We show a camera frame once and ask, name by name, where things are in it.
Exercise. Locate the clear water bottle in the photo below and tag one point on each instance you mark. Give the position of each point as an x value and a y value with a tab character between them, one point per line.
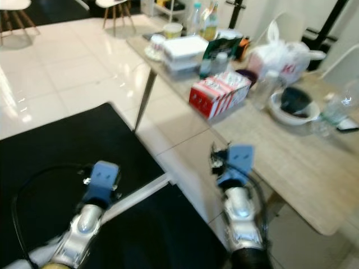
336	109

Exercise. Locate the black smartphone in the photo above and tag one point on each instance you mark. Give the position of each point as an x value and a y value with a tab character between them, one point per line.
348	127

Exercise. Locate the red white carton box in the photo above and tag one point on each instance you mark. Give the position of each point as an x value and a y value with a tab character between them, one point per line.
216	95

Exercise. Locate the dark green snack packet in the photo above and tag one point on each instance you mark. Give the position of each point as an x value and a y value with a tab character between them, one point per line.
221	47

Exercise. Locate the clear food container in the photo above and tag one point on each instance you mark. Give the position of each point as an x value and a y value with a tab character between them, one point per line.
182	67

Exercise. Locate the black pole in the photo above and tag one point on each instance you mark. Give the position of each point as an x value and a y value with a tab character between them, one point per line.
235	11

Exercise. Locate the white patterned cup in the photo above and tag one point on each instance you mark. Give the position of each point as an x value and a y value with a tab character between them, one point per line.
156	43

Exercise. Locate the white plastic bag red print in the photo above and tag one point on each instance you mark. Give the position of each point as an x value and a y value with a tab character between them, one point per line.
280	59

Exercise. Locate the black floor mat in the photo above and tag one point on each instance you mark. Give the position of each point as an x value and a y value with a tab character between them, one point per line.
45	168

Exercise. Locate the cream mug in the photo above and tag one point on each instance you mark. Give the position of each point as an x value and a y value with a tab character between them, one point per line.
172	29

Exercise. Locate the white lidded food container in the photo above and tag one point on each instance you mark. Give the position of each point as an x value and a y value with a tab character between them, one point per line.
185	46

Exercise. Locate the tall clear bottle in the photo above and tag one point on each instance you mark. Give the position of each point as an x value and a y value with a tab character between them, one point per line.
194	19

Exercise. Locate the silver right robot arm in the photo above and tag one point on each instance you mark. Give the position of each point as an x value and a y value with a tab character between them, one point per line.
241	216

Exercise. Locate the dark grey bowl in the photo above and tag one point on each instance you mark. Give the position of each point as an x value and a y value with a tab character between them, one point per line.
294	101

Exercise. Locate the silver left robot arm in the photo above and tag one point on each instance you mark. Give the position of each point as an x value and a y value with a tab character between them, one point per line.
84	235

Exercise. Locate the white round bowl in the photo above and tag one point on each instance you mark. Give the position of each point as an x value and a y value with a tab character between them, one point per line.
291	119

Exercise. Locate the small capped bottle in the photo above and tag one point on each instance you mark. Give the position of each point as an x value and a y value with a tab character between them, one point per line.
205	67
220	61

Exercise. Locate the white saucer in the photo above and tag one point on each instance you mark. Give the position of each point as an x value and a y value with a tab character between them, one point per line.
151	57

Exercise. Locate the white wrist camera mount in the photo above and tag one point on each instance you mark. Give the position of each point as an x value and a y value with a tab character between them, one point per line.
236	162
104	179

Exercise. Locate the clear plastic bottle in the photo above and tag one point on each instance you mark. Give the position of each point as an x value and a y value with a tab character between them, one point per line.
265	89

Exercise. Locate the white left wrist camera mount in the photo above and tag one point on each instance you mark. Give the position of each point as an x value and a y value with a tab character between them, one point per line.
104	179

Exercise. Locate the white floor tape strip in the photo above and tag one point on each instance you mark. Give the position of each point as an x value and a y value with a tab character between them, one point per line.
140	193

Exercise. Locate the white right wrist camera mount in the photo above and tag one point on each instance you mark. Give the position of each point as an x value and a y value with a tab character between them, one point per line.
236	162

